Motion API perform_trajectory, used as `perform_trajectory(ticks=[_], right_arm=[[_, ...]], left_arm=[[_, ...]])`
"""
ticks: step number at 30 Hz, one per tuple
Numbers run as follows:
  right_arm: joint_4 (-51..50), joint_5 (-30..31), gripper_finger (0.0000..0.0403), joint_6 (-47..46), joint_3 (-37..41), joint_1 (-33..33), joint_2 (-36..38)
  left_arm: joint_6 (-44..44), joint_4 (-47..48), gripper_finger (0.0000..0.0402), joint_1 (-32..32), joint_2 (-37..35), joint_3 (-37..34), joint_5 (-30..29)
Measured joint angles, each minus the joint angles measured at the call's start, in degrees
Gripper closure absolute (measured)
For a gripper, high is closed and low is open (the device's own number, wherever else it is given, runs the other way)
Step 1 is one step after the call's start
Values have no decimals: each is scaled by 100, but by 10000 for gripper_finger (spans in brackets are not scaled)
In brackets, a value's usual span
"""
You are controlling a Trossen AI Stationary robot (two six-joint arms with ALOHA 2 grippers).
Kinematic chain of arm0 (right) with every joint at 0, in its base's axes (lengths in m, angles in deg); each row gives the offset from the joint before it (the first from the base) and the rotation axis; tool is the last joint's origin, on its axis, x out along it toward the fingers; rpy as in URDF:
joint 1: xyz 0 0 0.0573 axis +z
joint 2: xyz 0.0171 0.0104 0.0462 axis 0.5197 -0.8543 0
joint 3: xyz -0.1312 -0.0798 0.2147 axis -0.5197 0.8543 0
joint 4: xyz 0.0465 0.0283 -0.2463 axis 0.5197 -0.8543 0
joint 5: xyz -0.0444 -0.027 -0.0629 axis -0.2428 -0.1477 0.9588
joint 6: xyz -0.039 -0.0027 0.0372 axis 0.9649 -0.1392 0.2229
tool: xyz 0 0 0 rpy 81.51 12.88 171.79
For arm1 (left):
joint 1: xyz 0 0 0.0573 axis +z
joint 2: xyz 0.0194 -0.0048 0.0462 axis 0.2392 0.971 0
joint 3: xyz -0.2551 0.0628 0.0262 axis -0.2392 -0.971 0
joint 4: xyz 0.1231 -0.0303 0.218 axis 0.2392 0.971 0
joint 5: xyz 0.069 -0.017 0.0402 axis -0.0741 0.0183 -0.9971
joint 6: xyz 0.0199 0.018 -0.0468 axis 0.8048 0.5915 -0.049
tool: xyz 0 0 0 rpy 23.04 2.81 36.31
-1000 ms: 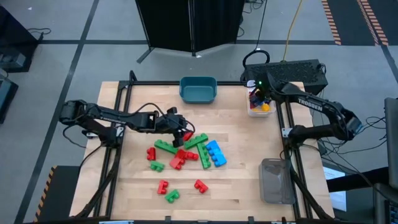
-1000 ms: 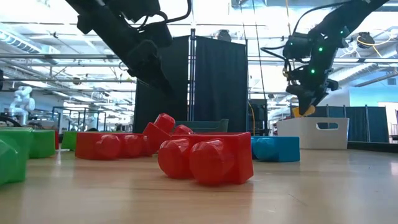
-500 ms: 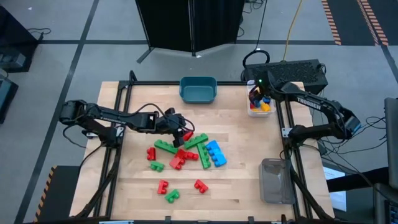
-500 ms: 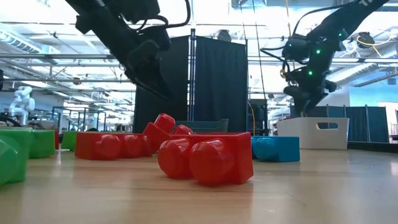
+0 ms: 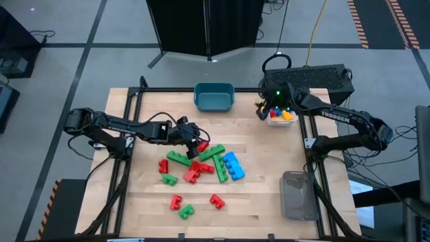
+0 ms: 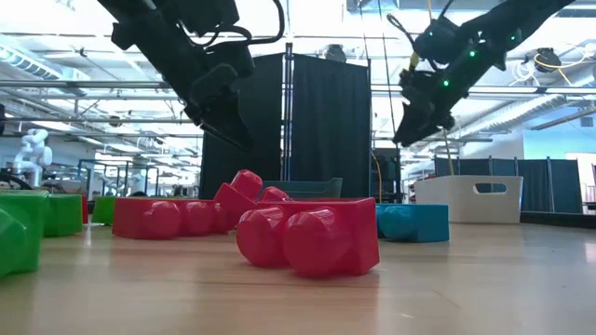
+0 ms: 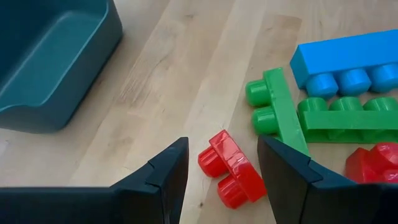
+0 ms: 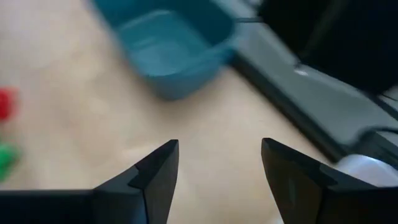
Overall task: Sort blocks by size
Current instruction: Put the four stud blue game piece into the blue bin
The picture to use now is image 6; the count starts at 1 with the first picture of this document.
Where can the large blue building block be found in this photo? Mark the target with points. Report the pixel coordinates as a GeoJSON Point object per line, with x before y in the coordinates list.
{"type": "Point", "coordinates": [419, 223]}

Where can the white plastic bin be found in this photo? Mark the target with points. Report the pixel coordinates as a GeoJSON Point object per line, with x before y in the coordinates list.
{"type": "Point", "coordinates": [447, 205]}

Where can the green two-stud block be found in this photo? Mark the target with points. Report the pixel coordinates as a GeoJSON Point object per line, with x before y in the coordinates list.
{"type": "Point", "coordinates": [63, 214]}
{"type": "Point", "coordinates": [18, 232]}

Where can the dark blue room divider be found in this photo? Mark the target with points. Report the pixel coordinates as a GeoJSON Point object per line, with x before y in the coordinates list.
{"type": "Point", "coordinates": [535, 186]}

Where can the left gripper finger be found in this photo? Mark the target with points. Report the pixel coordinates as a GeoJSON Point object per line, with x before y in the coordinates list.
{"type": "Point", "coordinates": [230, 125]}

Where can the red two-stud block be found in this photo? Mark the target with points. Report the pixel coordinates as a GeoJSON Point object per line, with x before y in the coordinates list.
{"type": "Point", "coordinates": [235, 200]}
{"type": "Point", "coordinates": [316, 242]}

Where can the black folding partition screen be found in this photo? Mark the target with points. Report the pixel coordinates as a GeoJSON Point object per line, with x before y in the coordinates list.
{"type": "Point", "coordinates": [326, 116]}

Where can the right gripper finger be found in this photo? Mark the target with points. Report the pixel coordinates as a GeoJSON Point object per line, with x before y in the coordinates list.
{"type": "Point", "coordinates": [414, 128]}

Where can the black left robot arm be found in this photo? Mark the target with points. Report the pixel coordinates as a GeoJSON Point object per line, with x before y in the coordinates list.
{"type": "Point", "coordinates": [153, 42]}

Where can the teal plastic bin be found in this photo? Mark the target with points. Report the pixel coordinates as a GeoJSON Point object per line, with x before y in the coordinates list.
{"type": "Point", "coordinates": [316, 188]}

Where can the black equipment rack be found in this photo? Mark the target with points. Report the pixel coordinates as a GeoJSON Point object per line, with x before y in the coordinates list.
{"type": "Point", "coordinates": [388, 177]}

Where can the long red building block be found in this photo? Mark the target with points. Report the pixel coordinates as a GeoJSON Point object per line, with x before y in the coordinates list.
{"type": "Point", "coordinates": [158, 218]}

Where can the white humanoid robot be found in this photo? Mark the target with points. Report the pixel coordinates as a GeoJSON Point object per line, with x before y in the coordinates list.
{"type": "Point", "coordinates": [32, 153]}

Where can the red one-stud block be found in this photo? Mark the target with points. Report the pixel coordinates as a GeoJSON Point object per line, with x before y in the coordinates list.
{"type": "Point", "coordinates": [85, 209]}

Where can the long green building block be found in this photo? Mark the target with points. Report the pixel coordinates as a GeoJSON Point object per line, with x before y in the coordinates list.
{"type": "Point", "coordinates": [103, 209]}

